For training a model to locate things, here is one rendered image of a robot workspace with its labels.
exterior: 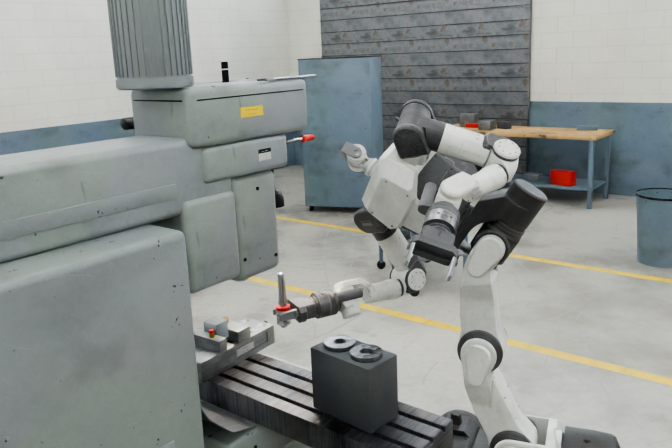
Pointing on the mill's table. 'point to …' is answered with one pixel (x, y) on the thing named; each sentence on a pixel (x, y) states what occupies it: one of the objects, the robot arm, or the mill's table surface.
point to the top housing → (221, 111)
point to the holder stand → (355, 382)
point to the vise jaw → (238, 331)
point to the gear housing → (243, 157)
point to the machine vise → (217, 362)
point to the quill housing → (255, 223)
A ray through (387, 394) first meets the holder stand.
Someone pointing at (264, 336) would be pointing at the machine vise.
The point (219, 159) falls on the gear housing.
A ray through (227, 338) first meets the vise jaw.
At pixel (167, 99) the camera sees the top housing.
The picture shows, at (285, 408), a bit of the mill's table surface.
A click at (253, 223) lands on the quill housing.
